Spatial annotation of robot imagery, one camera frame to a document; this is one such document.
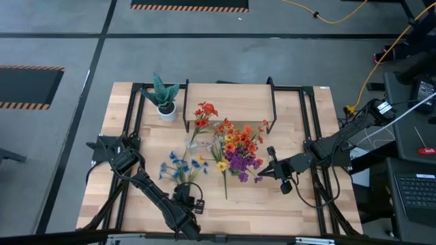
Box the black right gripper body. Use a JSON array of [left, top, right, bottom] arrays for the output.
[[266, 145, 298, 195]]

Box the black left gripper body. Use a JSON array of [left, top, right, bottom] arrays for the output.
[[172, 182, 206, 215]]

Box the blue artificial flower bunch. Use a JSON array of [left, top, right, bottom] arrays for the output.
[[158, 150, 210, 187]]

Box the orange artificial flower bunch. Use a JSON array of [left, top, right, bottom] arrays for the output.
[[215, 118, 270, 167]]

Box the yellow single-stem artificial flower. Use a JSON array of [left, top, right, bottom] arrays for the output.
[[198, 154, 230, 201]]

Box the clear glass vase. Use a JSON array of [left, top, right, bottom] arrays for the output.
[[185, 136, 201, 153]]

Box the red artificial flower bunch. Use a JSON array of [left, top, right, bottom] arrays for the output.
[[185, 101, 220, 150]]

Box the wooden shelf with black legs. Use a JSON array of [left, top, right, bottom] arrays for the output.
[[183, 76, 278, 134]]

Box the snake plant in white pot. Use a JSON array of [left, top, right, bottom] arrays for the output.
[[140, 71, 181, 123]]

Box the black laptop keyboard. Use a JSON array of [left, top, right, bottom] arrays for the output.
[[394, 172, 436, 226]]

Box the person's shoe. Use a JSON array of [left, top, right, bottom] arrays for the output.
[[372, 46, 399, 65]]

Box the black device with label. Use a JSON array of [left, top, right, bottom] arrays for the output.
[[407, 75, 436, 116]]

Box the black hazard-striped floor mat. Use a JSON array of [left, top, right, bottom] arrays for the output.
[[129, 0, 249, 14], [0, 64, 65, 111]]

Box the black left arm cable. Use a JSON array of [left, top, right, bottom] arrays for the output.
[[183, 181, 204, 205]]

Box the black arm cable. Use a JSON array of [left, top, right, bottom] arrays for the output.
[[183, 181, 204, 205], [292, 163, 341, 210]]

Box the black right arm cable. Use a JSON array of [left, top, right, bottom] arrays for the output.
[[292, 163, 341, 210]]

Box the silver aluminium bracket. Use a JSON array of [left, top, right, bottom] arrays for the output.
[[106, 233, 148, 245], [294, 236, 337, 245]]

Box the black aluminium table frame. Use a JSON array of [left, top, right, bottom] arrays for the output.
[[76, 80, 364, 239]]

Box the white cable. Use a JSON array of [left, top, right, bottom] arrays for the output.
[[354, 91, 436, 148]]

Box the yellow extension cord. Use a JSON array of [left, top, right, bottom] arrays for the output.
[[281, 0, 369, 25], [344, 1, 436, 114]]

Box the red-handled screwdriver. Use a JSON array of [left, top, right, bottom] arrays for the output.
[[413, 125, 436, 157]]

